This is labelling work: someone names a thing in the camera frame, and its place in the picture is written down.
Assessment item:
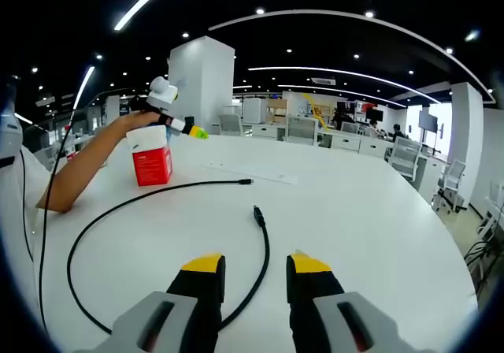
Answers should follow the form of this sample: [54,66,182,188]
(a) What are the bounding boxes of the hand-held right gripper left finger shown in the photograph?
[74,252,228,353]

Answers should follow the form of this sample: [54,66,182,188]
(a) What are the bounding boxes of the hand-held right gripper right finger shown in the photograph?
[286,249,434,353]

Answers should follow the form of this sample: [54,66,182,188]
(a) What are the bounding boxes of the black data cable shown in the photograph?
[66,178,271,335]

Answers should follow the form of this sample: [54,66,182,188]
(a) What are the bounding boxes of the person's left hand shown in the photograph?
[127,110,165,128]

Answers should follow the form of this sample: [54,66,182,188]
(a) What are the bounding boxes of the white mesh office chair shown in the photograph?
[388,136,423,181]
[218,113,244,136]
[432,159,469,214]
[285,116,320,147]

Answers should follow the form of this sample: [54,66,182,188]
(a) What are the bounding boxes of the white square pillar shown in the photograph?
[168,35,236,136]

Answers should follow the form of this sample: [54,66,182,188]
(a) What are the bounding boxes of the red and white box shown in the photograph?
[126,125,174,188]

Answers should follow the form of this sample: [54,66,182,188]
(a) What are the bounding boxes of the white cabinet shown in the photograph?
[242,97,269,125]

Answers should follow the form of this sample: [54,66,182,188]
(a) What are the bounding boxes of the wooden shelf unit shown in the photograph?
[267,98,289,125]

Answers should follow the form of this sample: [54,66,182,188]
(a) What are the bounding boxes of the long ceiling light strip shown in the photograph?
[113,0,185,32]

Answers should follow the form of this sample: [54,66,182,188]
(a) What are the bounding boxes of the white table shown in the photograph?
[23,134,480,353]

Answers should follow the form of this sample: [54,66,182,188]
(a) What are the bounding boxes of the white worn device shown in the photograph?
[0,108,21,167]

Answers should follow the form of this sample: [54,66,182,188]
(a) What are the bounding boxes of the person's white shirt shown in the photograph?
[0,143,53,330]

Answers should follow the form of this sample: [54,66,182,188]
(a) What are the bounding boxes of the black monitor on stand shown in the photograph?
[417,110,439,149]

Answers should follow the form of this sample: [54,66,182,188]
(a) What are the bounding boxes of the white slim pillar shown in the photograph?
[450,82,484,209]

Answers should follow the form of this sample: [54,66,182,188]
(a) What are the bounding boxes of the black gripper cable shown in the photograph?
[38,87,135,333]

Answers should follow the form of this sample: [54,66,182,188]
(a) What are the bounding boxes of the black floor cables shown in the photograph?
[463,239,504,295]

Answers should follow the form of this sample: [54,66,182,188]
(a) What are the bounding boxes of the thin black device cable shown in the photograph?
[18,150,35,262]

